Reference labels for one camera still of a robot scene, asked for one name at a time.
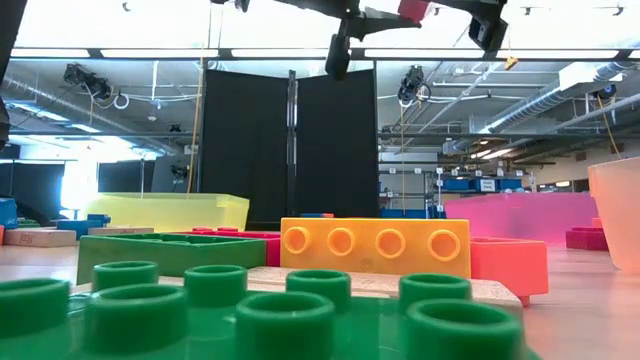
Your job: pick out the white ceiling air unit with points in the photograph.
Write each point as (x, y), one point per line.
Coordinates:
(590, 75)

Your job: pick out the blue long plastic brick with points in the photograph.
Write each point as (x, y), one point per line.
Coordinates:
(7, 212)

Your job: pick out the yellow ceiling hook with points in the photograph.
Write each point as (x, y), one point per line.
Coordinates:
(511, 62)

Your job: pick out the red long plastic brick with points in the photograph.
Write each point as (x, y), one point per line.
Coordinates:
(272, 250)
(414, 9)

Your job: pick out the small blue plastic brick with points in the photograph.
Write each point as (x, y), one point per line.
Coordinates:
(75, 227)
(100, 218)
(310, 215)

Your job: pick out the pink translucent plastic bin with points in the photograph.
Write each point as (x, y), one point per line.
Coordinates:
(520, 217)

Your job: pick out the orange translucent plastic bin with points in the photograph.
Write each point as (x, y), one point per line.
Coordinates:
(620, 215)

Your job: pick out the blue storage bins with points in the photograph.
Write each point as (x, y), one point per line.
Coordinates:
(480, 184)

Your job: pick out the black room divider panel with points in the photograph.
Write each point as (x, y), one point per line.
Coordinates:
(125, 176)

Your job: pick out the black folding screen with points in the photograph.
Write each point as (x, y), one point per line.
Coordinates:
(245, 150)

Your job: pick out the silver ventilation duct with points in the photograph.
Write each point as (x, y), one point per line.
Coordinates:
(540, 102)

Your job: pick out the small orange plastic brick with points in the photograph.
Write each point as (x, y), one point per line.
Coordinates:
(510, 265)
(326, 215)

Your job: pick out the yellow translucent plastic bin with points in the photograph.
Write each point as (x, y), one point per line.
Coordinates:
(170, 212)

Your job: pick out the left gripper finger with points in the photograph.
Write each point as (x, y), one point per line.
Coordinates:
(337, 55)

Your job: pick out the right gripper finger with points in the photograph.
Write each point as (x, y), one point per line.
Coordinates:
(487, 32)

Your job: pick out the yellow plastic brick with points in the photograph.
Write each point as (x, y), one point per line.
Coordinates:
(375, 247)

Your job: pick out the black ceiling camera rig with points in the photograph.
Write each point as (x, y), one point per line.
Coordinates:
(177, 171)
(87, 80)
(412, 82)

